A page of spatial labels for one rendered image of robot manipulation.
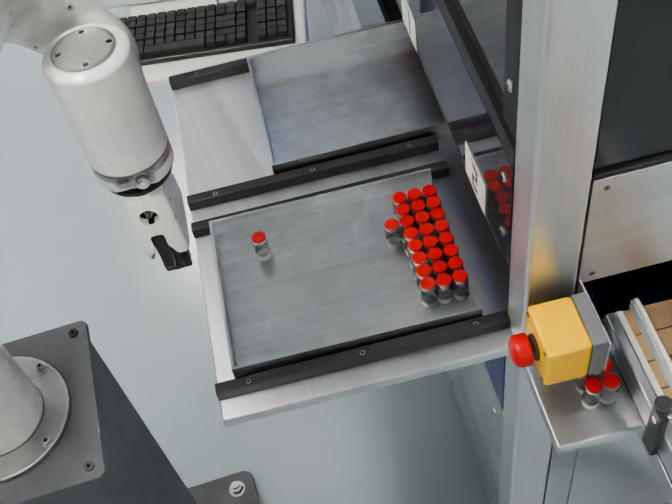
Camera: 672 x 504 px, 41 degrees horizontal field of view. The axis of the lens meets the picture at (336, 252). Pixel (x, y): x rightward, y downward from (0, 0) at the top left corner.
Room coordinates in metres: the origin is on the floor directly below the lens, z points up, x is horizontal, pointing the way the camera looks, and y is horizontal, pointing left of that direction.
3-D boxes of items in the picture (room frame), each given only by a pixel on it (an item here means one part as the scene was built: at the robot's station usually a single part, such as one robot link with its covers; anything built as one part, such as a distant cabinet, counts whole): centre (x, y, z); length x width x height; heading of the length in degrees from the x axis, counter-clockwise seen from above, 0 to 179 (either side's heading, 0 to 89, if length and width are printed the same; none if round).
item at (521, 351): (0.52, -0.19, 0.99); 0.04 x 0.04 x 0.04; 3
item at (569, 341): (0.52, -0.24, 1.00); 0.08 x 0.07 x 0.07; 93
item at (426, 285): (0.77, -0.11, 0.90); 0.18 x 0.02 x 0.05; 2
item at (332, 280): (0.76, 0.00, 0.90); 0.34 x 0.26 x 0.04; 92
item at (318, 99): (1.11, -0.09, 0.90); 0.34 x 0.26 x 0.04; 93
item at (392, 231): (0.80, -0.09, 0.90); 0.02 x 0.02 x 0.05
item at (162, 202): (0.68, 0.19, 1.21); 0.10 x 0.08 x 0.11; 4
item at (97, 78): (0.69, 0.19, 1.35); 0.09 x 0.08 x 0.13; 5
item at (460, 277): (0.77, -0.15, 0.90); 0.18 x 0.02 x 0.05; 2
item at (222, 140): (0.93, -0.03, 0.87); 0.70 x 0.48 x 0.02; 3
